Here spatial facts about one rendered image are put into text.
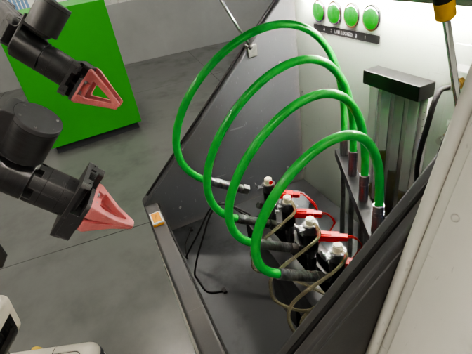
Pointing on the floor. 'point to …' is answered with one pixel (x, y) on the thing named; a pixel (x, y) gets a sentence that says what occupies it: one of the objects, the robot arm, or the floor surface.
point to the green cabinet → (71, 34)
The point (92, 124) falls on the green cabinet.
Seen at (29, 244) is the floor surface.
